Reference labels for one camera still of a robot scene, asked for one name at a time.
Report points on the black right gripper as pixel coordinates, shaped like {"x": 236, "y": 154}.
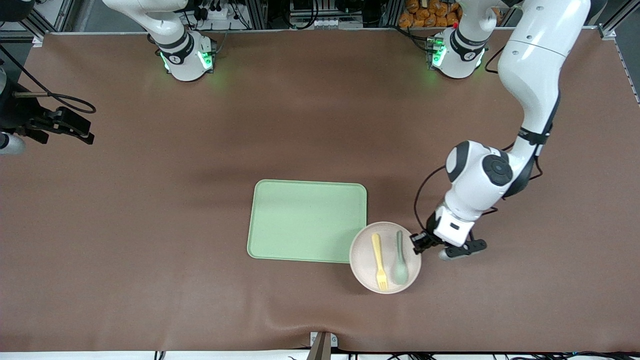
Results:
{"x": 15, "y": 114}

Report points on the beige round plate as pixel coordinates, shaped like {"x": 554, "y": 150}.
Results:
{"x": 362, "y": 260}

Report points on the yellow plastic fork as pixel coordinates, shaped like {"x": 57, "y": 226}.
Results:
{"x": 378, "y": 255}

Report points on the light green rectangular tray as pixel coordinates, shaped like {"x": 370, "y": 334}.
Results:
{"x": 305, "y": 220}

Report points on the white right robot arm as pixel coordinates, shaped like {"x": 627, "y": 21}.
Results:
{"x": 182, "y": 57}

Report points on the brown table mat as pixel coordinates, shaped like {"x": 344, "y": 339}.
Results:
{"x": 150, "y": 225}

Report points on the long white power strip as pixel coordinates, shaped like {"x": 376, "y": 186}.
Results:
{"x": 320, "y": 23}

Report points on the pile of orange packets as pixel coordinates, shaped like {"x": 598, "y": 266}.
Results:
{"x": 425, "y": 15}

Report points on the white power strip with plugs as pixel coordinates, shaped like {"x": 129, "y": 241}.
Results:
{"x": 220, "y": 14}

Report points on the grey-green plastic spoon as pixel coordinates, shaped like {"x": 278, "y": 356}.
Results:
{"x": 400, "y": 272}

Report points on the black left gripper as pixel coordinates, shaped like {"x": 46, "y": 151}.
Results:
{"x": 423, "y": 240}

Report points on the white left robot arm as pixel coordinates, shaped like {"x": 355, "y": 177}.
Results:
{"x": 530, "y": 65}

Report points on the metal table edge bracket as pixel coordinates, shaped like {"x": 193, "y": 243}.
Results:
{"x": 322, "y": 345}

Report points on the aluminium frame profile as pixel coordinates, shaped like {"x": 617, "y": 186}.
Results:
{"x": 35, "y": 22}
{"x": 612, "y": 22}

